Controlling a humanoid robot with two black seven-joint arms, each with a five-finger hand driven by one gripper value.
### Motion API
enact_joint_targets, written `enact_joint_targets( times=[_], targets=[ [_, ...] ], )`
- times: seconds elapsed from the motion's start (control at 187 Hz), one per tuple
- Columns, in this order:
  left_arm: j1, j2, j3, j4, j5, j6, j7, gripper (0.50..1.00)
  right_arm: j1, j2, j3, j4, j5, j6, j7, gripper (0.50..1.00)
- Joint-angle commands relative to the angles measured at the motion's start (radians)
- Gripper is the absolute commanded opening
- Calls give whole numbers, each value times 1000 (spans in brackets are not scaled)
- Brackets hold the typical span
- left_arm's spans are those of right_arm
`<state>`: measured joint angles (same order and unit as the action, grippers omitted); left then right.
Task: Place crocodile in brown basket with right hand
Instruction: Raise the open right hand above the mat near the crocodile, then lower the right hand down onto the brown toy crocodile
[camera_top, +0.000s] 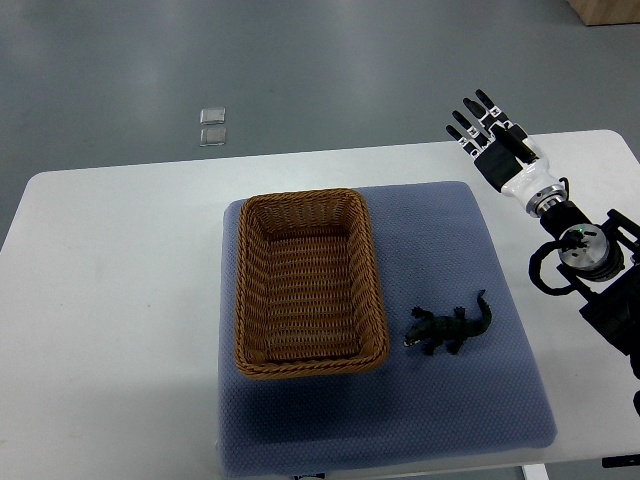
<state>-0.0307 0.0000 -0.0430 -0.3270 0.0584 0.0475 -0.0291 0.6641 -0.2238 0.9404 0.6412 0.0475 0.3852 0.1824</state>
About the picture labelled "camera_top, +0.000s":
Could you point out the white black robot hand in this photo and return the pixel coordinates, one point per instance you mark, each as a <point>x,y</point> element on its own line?
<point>513,164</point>

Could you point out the dark toy crocodile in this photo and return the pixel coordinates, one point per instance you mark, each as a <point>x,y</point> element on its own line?
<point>431,331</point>

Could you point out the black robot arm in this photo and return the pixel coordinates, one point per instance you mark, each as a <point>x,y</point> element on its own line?
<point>598,261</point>

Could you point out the brown wicker basket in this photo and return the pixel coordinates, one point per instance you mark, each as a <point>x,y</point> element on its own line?
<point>308,292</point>

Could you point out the blue-grey fabric mat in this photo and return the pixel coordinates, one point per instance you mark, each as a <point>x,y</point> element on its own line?
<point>433,251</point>

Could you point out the wooden box corner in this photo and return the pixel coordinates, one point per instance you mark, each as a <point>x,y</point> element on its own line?
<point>606,12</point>

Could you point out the upper metal floor plate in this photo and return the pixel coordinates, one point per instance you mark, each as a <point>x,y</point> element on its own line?
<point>212,115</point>

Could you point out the white table leg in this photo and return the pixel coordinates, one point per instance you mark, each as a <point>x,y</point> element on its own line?
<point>535,472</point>

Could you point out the black table control panel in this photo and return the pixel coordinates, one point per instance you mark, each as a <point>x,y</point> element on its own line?
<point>621,461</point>

